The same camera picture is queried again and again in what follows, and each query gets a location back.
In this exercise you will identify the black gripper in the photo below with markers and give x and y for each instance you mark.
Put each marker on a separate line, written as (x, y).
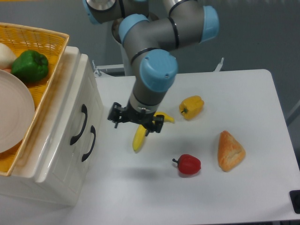
(119, 114)

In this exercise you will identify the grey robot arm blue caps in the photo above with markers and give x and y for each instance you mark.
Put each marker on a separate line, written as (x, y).
(187, 23)

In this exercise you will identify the white drawer cabinet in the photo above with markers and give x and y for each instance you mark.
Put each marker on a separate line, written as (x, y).
(23, 180)

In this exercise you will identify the yellow banana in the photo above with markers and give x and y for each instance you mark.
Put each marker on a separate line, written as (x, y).
(142, 132)

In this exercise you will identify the yellow bell pepper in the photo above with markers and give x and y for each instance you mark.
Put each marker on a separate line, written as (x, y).
(191, 107)

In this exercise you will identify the red bell pepper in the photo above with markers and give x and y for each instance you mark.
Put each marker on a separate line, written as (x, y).
(188, 164)

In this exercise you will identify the triangular bread pastry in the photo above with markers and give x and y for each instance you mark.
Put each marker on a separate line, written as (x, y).
(230, 152)

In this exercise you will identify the green bell pepper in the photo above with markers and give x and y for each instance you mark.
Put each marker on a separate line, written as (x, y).
(31, 66)

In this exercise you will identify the pink plate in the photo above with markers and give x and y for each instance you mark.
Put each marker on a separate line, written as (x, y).
(16, 110)

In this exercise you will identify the yellow woven basket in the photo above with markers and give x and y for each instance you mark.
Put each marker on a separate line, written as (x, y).
(52, 45)

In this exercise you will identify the white round vegetable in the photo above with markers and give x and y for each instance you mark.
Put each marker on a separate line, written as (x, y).
(7, 57)

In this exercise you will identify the black object at table edge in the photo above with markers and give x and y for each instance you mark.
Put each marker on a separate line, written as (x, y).
(295, 199)

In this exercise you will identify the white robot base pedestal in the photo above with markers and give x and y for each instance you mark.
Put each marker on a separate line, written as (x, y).
(125, 63)

